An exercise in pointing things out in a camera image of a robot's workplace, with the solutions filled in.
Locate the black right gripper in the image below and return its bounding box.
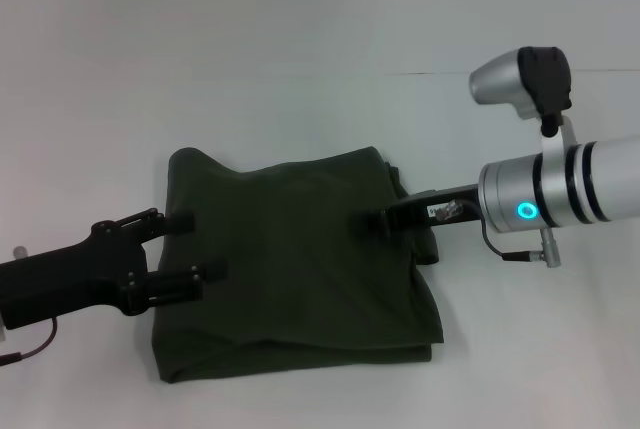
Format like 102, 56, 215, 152
351, 182, 485, 238

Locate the dark green printed t-shirt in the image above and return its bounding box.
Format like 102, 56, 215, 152
148, 145, 447, 384

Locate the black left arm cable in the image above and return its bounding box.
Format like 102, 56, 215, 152
0, 316, 60, 364

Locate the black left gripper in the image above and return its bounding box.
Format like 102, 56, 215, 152
0, 206, 230, 333

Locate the right arm cable silver plug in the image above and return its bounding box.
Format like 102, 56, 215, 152
433, 198, 562, 269

